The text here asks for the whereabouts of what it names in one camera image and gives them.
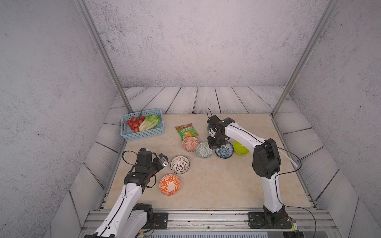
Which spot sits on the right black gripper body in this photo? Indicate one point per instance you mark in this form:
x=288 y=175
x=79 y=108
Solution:
x=215 y=142

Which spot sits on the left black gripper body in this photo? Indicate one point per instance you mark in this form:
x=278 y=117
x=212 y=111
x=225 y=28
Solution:
x=157 y=165

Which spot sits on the blue floral bowl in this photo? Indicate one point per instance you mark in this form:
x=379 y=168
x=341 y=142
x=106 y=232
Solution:
x=225 y=151

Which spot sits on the grey green patterned bowl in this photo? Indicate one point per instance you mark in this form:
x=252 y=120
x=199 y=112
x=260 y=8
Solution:
x=203 y=150

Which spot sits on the white brown lattice bowl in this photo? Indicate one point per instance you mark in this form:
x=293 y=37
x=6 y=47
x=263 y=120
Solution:
x=180 y=165

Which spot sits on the red patterned bowl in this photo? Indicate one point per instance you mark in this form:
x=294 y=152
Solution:
x=190 y=143

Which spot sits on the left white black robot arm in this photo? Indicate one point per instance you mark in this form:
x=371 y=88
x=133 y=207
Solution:
x=128 y=218

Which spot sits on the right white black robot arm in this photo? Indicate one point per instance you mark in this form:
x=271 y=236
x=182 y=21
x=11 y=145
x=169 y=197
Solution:
x=266 y=162

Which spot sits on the lime green bowl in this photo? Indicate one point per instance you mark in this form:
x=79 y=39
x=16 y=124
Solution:
x=240 y=149

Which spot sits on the orange floral bowl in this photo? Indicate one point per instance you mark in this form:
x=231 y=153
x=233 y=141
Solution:
x=169 y=185

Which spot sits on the green snack bag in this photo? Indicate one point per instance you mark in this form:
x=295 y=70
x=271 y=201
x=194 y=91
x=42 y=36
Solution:
x=186 y=131

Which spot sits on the green lettuce head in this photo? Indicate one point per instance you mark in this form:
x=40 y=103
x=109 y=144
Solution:
x=150 y=122

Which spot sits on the light blue plastic basket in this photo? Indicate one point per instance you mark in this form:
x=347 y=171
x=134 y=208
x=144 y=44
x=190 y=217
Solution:
x=129 y=135

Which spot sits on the red cherry tomatoes bunch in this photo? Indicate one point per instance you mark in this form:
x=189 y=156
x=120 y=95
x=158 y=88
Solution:
x=135 y=122

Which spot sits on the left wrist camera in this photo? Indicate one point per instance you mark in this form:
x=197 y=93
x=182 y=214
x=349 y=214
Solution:
x=144 y=158

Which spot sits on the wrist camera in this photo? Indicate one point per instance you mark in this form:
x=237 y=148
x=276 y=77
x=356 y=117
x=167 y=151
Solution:
x=144 y=158
x=213 y=123

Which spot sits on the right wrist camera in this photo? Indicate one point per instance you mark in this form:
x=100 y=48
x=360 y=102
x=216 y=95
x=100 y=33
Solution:
x=213 y=123

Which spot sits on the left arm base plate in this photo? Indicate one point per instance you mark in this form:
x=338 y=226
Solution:
x=159 y=220

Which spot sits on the white cable strip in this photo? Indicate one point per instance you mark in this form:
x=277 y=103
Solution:
x=284 y=152

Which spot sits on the aluminium rail front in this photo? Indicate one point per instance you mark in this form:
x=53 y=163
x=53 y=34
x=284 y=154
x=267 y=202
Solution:
x=234 y=223

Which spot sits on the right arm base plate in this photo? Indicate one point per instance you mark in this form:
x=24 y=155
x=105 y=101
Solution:
x=261 y=220

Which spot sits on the right aluminium frame post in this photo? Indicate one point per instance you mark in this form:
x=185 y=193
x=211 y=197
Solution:
x=318 y=31

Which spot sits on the aluminium frame post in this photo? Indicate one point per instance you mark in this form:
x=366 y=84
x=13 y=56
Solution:
x=318 y=31
x=90 y=25

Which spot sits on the left aluminium frame post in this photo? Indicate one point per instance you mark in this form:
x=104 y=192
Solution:
x=90 y=25

